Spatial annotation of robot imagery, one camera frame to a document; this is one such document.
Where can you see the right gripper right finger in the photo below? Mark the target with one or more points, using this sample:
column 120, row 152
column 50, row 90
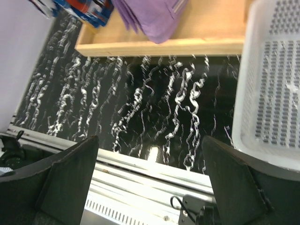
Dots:
column 249, row 191

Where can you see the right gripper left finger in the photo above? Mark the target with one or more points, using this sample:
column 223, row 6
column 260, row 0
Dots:
column 50, row 191

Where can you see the blue patterned trousers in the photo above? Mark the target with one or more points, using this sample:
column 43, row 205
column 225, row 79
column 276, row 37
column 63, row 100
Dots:
column 94, row 12

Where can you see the purple trousers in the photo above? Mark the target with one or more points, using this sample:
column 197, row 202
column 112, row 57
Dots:
column 157, row 19

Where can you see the white plastic basket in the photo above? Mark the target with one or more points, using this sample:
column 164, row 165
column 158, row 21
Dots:
column 266, row 121

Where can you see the black marble pattern mat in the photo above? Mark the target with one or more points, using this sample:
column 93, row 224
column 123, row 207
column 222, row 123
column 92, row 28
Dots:
column 152, row 108

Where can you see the wooden clothes rack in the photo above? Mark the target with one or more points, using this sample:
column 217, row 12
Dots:
column 205, row 27

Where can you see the white slotted cable duct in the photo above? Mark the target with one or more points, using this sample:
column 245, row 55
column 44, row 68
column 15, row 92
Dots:
column 110, row 213

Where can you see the aluminium mounting rail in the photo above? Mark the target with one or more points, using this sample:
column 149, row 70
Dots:
column 143, row 185

